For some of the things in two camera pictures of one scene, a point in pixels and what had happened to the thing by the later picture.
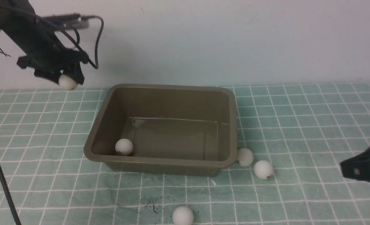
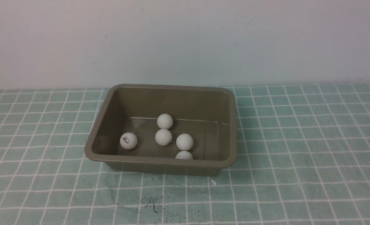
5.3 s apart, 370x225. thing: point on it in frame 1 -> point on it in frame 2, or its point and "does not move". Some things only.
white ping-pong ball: x=124 y=147 -> x=128 y=141
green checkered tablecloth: x=298 y=134 does not move
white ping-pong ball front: x=182 y=215 -> x=184 y=154
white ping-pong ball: x=67 y=83 -> x=164 y=121
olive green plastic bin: x=179 y=131 does not move
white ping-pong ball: x=263 y=170 -> x=185 y=142
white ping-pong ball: x=245 y=157 -> x=163 y=137
